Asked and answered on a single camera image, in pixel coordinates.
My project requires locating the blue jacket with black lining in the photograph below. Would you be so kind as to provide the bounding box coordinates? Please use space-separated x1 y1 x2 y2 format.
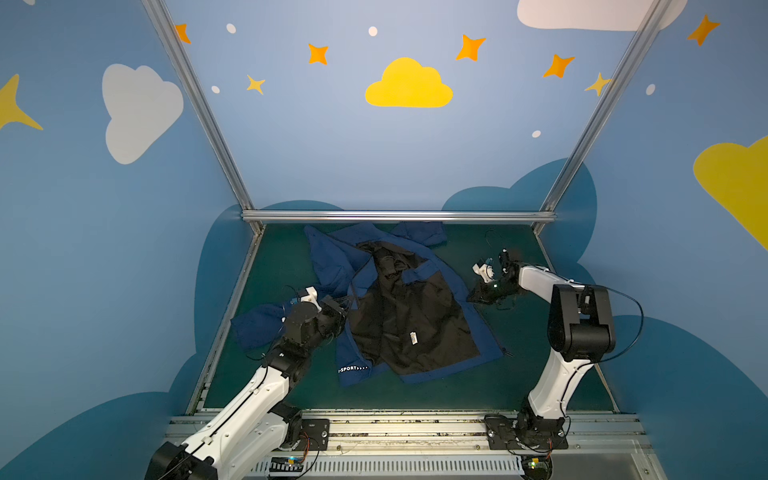
232 222 504 386

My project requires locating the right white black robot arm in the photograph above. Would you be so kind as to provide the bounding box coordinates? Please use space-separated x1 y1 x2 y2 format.
468 250 616 453

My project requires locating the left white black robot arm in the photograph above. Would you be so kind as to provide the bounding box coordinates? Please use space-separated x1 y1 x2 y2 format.
145 296 347 479

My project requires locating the left small circuit board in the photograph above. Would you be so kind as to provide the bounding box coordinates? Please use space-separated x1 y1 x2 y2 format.
267 457 305 477

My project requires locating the small circuit board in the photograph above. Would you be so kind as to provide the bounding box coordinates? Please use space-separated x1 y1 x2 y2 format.
521 456 553 480
267 457 305 477

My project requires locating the right small circuit board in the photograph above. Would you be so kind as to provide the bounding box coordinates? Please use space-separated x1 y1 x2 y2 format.
521 456 553 480

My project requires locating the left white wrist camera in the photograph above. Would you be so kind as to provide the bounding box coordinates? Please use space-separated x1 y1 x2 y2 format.
299 286 320 309

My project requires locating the right floor aluminium rail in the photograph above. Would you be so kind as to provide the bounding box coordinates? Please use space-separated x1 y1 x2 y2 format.
536 232 620 413

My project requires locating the floor aluminium rail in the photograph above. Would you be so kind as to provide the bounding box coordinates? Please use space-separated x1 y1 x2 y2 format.
536 232 620 413
185 230 264 416

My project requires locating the horizontal aluminium back rail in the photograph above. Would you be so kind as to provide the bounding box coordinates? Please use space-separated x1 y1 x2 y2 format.
241 209 556 224

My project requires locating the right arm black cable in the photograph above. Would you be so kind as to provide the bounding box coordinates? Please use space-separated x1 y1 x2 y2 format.
557 284 645 421

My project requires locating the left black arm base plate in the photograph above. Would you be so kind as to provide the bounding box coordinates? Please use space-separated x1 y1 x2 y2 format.
281 418 330 451

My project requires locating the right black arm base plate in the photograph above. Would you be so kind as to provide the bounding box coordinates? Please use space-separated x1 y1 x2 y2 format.
483 412 569 454

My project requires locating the left floor aluminium rail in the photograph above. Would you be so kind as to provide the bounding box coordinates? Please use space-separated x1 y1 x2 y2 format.
185 230 264 416

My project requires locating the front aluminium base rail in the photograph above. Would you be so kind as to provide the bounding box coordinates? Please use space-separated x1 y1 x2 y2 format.
146 410 667 480

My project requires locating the right aluminium corner post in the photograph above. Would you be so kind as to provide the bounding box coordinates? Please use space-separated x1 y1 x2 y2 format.
532 0 673 237

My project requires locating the aluminium corner post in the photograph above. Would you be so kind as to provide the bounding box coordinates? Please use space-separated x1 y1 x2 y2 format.
142 0 253 213
532 0 673 237

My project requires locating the left aluminium corner post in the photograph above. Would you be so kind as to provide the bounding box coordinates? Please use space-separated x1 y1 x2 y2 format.
142 0 253 213

